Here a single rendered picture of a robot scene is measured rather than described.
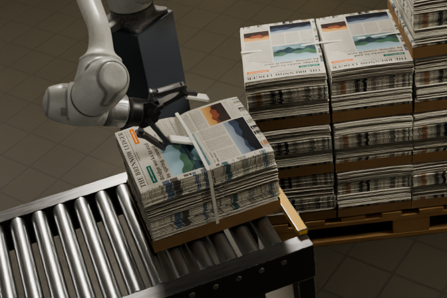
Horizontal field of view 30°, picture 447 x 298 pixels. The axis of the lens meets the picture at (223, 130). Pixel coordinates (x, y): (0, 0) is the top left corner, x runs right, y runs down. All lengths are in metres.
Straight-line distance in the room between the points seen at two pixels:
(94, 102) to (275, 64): 1.11
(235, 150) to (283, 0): 2.93
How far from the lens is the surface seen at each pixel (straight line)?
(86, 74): 1.94
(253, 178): 2.25
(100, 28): 2.03
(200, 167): 2.19
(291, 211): 2.34
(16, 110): 4.54
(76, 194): 2.57
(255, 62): 2.96
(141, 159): 2.25
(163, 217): 2.23
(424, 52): 2.90
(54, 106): 2.07
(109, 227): 2.43
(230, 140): 2.26
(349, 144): 3.07
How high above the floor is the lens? 2.40
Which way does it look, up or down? 36 degrees down
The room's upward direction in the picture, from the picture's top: 9 degrees counter-clockwise
